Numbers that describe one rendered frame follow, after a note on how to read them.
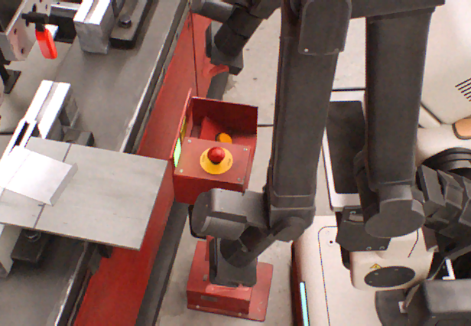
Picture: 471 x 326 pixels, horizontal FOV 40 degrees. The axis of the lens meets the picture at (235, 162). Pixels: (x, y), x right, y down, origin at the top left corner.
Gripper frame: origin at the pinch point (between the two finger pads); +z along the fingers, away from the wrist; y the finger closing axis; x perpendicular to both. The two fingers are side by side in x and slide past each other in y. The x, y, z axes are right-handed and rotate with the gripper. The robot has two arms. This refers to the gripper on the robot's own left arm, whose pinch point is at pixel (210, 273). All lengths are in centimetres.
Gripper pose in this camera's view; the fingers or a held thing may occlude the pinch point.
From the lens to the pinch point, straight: 105.8
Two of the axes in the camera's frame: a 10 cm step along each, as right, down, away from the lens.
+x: 8.9, 2.3, 3.9
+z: -4.5, 5.2, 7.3
